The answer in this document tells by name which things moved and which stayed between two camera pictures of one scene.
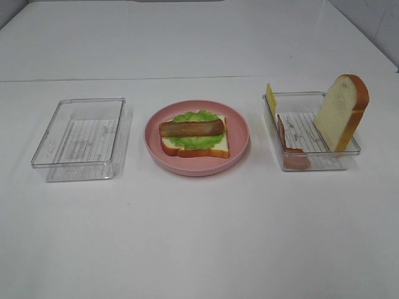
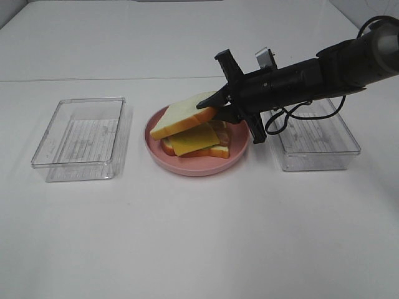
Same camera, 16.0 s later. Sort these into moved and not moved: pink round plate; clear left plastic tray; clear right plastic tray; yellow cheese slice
Moved: yellow cheese slice
Not moved: clear left plastic tray; pink round plate; clear right plastic tray
